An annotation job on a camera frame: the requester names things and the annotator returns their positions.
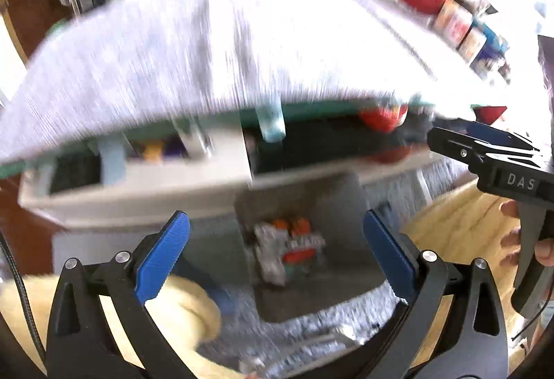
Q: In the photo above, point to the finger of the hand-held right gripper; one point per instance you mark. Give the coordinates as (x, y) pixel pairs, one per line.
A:
(493, 136)
(454, 147)

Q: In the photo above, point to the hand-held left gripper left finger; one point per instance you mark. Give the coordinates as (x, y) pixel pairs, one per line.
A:
(162, 255)

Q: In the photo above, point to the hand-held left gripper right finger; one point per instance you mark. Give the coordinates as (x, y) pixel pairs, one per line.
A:
(389, 251)

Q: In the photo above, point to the grey bin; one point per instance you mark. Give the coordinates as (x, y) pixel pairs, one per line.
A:
(311, 292)

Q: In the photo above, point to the person's right hand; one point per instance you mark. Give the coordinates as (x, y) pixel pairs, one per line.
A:
(510, 242)

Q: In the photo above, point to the yellow fluffy clothing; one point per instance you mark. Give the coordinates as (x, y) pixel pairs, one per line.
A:
(186, 318)

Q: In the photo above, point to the red round object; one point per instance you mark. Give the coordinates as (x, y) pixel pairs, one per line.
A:
(383, 119)

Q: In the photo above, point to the white bottle with orange label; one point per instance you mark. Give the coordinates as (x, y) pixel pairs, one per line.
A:
(471, 42)

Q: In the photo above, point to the white bottle with red label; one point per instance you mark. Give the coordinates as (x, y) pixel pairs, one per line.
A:
(450, 17)

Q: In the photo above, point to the grey table cloth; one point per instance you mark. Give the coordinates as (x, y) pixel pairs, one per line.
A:
(216, 50)

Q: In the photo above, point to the white table frame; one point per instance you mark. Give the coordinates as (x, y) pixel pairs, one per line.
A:
(143, 184)

